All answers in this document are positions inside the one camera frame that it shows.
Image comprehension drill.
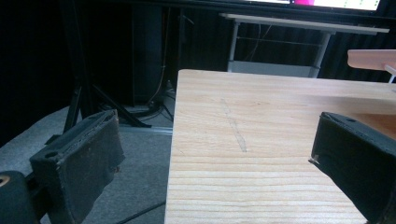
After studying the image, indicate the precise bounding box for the black tripod stand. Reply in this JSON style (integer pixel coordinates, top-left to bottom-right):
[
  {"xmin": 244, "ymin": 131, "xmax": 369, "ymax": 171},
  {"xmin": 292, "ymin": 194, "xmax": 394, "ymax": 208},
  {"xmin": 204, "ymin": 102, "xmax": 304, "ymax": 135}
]
[{"xmin": 45, "ymin": 0, "xmax": 153, "ymax": 146}]

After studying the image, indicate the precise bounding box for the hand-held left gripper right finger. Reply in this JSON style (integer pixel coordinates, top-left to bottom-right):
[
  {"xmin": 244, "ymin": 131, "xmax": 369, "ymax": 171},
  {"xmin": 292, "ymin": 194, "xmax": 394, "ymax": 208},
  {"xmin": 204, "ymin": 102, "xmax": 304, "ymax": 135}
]
[{"xmin": 308, "ymin": 111, "xmax": 396, "ymax": 224}]

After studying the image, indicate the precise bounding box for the black floor cable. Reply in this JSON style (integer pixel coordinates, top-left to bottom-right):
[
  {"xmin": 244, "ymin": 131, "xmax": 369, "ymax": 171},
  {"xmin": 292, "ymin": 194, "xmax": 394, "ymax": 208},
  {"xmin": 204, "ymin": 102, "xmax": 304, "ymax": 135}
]
[{"xmin": 115, "ymin": 201, "xmax": 166, "ymax": 224}]

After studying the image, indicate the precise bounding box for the dark curtain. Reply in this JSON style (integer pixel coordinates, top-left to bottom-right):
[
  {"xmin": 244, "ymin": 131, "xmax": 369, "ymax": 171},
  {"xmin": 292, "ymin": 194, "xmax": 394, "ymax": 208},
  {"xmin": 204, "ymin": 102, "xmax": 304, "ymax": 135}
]
[{"xmin": 0, "ymin": 0, "xmax": 396, "ymax": 147}]

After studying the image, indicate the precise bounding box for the hanging thin cable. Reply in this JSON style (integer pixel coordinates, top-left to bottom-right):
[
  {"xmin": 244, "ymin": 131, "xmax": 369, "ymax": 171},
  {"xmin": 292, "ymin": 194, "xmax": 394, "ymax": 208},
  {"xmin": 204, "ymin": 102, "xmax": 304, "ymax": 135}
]
[{"xmin": 146, "ymin": 7, "xmax": 173, "ymax": 105}]

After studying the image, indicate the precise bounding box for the white metal desk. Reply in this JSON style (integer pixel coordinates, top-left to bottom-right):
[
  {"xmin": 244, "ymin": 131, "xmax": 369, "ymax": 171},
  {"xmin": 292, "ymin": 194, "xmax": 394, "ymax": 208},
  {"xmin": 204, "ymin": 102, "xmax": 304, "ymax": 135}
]
[{"xmin": 219, "ymin": 12, "xmax": 390, "ymax": 78}]

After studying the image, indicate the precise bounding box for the monitor screen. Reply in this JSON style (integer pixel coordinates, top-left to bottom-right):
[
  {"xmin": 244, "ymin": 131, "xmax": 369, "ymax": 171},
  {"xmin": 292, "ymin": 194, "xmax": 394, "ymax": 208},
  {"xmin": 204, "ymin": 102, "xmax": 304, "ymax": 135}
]
[{"xmin": 246, "ymin": 0, "xmax": 382, "ymax": 12}]

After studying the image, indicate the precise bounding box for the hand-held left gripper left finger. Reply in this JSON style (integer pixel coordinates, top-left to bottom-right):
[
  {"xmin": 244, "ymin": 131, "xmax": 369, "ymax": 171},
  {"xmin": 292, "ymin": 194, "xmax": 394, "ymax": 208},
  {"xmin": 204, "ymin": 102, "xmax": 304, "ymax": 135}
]
[{"xmin": 29, "ymin": 108, "xmax": 126, "ymax": 224}]

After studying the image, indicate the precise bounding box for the pink board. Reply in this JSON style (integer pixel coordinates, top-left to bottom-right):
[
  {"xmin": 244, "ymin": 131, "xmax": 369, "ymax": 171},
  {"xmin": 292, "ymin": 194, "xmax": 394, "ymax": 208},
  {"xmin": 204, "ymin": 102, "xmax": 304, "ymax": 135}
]
[{"xmin": 346, "ymin": 49, "xmax": 396, "ymax": 72}]

